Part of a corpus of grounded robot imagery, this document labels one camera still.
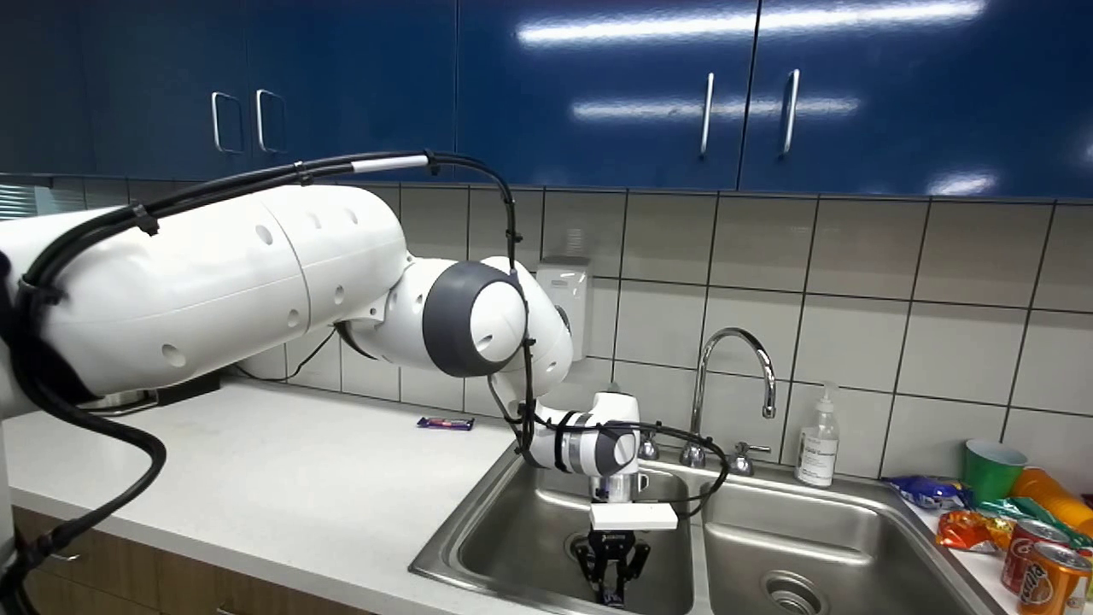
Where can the green cup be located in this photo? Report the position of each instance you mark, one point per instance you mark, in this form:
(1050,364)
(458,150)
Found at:
(988,467)

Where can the blue snack bag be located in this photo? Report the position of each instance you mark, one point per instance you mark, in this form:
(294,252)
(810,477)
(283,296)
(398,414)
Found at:
(925,492)

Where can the stainless steel double sink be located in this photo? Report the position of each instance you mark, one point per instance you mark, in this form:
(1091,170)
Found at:
(797,534)

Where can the green snack wrapper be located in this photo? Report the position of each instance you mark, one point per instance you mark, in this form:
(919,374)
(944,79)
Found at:
(1031,514)

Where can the chrome gooseneck faucet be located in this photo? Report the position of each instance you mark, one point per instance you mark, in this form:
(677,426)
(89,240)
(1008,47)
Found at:
(701,398)

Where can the wooden lower cabinet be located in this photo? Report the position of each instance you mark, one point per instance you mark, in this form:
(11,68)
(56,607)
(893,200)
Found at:
(174,580)

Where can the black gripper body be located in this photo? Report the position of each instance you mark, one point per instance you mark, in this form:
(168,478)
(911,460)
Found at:
(618,539)

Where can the clear hand soap pump bottle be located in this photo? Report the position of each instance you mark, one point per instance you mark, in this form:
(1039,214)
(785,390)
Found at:
(817,445)

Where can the orange snack pack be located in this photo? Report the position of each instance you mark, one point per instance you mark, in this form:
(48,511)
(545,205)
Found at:
(1055,498)

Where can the blue upper cabinet door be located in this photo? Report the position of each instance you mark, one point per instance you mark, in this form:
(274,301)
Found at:
(364,79)
(114,79)
(935,114)
(593,114)

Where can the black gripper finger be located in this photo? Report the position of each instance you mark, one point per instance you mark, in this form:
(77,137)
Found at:
(588,555)
(637,557)

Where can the small purple candy wrapper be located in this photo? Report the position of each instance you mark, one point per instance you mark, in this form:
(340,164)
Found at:
(446,421)

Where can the orange chip bag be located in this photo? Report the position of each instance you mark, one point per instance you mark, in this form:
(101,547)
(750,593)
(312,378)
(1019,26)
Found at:
(966,530)

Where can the chrome faucet knob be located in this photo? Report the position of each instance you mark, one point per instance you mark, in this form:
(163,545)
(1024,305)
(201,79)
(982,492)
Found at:
(742,460)
(648,445)

